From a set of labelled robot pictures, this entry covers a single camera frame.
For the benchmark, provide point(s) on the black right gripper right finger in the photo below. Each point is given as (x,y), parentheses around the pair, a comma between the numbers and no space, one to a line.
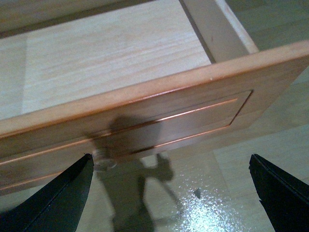
(284,198)

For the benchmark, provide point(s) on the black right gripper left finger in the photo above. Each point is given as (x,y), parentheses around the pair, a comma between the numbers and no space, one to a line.
(58,206)

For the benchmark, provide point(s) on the wooden drawer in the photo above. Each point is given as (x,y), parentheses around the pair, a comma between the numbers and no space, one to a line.
(138,78)

